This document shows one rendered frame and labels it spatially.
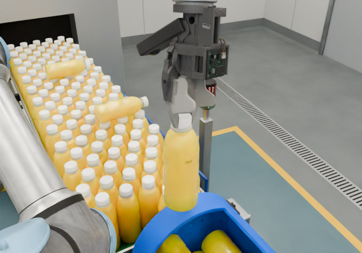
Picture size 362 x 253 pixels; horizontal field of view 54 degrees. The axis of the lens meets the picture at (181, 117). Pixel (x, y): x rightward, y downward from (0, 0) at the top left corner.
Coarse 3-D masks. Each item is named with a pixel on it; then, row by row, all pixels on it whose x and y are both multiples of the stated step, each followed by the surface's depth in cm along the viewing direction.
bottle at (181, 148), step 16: (176, 144) 65; (192, 144) 65; (176, 160) 66; (192, 160) 66; (176, 176) 67; (192, 176) 68; (176, 192) 69; (192, 192) 70; (176, 208) 71; (192, 208) 72
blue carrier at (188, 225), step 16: (208, 192) 85; (208, 208) 78; (224, 208) 81; (160, 224) 77; (176, 224) 75; (192, 224) 86; (208, 224) 90; (224, 224) 94; (240, 224) 77; (144, 240) 77; (160, 240) 74; (192, 240) 89; (240, 240) 90; (256, 240) 73
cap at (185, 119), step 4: (180, 116) 65; (184, 116) 65; (188, 116) 65; (180, 120) 64; (184, 120) 64; (188, 120) 64; (180, 124) 64; (184, 124) 64; (188, 124) 65; (180, 128) 64; (184, 128) 65
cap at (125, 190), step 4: (124, 184) 104; (128, 184) 104; (120, 188) 102; (124, 188) 102; (128, 188) 102; (132, 188) 102; (120, 192) 102; (124, 192) 101; (128, 192) 101; (132, 192) 103
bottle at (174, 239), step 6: (174, 234) 83; (168, 240) 81; (174, 240) 81; (180, 240) 82; (162, 246) 81; (168, 246) 80; (174, 246) 80; (180, 246) 80; (156, 252) 82; (162, 252) 80; (168, 252) 79; (174, 252) 78; (180, 252) 78; (186, 252) 79
